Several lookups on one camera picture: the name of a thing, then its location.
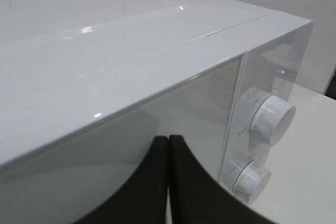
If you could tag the white microwave oven body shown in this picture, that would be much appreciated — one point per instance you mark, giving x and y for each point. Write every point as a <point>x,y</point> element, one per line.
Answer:
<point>67,66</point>

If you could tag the upper white power knob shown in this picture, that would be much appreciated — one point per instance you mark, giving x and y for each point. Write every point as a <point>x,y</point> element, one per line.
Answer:
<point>265,116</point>

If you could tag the white microwave door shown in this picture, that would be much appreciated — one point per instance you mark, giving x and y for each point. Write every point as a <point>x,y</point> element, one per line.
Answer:
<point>67,182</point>

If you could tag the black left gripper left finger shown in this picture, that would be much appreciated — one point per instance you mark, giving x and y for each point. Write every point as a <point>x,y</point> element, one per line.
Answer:
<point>142,198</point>

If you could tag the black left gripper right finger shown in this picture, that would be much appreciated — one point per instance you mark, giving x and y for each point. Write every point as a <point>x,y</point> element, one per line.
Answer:
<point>195,197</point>

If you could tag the white timer knob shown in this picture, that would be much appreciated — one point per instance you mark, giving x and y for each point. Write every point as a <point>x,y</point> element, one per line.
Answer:
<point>247,178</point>

